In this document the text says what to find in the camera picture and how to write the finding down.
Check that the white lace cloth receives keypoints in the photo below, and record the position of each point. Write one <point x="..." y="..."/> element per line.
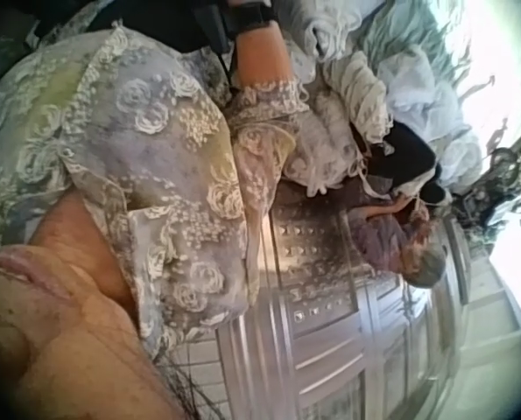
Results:
<point x="325" y="144"/>

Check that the metal panelled door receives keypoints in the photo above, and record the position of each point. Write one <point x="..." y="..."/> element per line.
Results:
<point x="330" y="332"/>

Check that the black wrist band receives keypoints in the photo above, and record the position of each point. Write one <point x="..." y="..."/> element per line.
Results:
<point x="247" y="15"/>

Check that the heap of white cloths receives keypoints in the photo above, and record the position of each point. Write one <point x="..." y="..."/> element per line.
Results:
<point x="400" y="65"/>

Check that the black fabric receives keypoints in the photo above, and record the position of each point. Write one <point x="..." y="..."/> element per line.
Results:
<point x="155" y="19"/>

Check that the motorcycle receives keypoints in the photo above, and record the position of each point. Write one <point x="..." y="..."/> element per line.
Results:
<point x="501" y="188"/>

